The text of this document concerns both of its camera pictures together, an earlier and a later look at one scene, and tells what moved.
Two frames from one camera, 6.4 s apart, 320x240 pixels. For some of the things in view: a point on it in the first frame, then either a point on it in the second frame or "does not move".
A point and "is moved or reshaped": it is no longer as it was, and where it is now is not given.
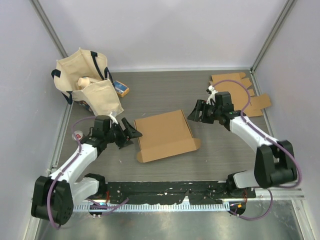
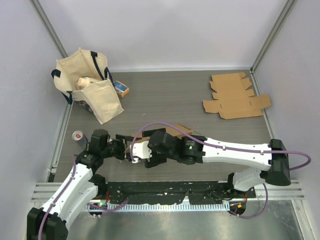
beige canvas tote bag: [83, 77] does not move
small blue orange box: [121, 89] does not move
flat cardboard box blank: [239, 96] does not move
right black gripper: [201, 105] -> [154, 160]
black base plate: [174, 192] does not move
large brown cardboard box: [165, 136] is moved or reshaped
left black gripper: [124, 140] -> [122, 155]
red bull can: [78, 134] does not move
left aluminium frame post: [39, 10] does not move
